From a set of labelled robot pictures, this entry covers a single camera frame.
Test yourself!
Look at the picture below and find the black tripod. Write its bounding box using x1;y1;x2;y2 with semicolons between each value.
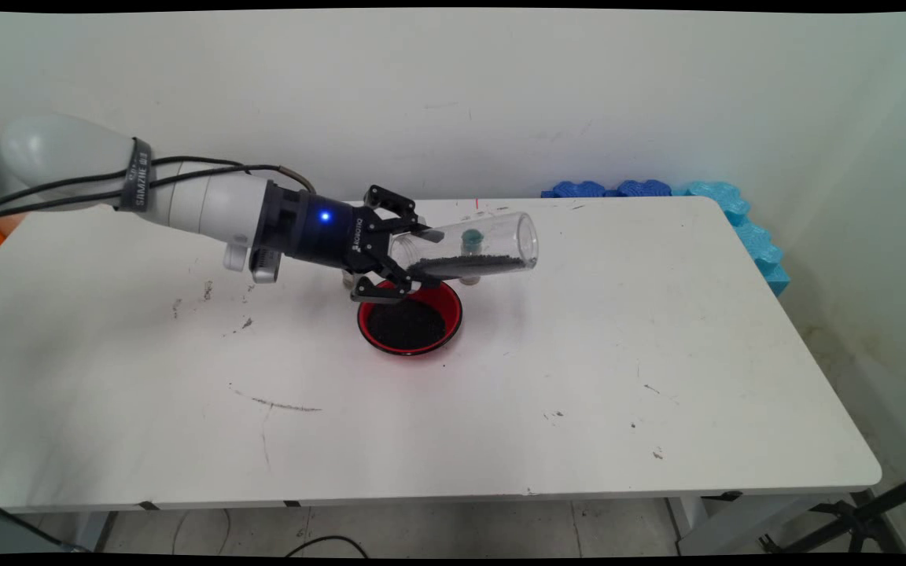
760;465;906;555

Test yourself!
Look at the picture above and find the black floor cable loop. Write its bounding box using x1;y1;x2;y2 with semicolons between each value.
284;535;369;557

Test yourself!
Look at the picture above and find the clear plastic jar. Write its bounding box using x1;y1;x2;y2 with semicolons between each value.
390;211;540;285

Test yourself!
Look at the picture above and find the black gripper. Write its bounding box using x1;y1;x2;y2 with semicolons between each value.
252;182;447;306

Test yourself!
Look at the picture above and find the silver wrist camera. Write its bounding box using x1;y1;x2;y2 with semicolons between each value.
222;239;285;285

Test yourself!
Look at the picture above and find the black velcro strap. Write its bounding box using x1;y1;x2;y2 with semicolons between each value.
116;137;157;214

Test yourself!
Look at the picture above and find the light blue foam mat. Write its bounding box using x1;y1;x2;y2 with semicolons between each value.
673;181;790;297

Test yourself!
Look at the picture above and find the thin grey floor cable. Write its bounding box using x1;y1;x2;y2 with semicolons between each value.
172;509;232;555

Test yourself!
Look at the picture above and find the red bowl with black seeds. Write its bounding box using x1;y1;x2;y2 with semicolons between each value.
356;279;464;357

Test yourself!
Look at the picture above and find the black camera cable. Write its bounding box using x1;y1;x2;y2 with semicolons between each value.
0;155;249;213

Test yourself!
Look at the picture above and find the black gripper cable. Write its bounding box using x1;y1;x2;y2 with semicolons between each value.
0;163;318;222

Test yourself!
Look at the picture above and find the black hanging cable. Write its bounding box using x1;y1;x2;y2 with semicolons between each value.
0;491;80;553

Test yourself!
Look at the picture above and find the white table leg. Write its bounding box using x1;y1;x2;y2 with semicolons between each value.
74;511;117;553

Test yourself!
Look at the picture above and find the white table leg frame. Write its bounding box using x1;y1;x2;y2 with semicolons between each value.
667;495;823;556

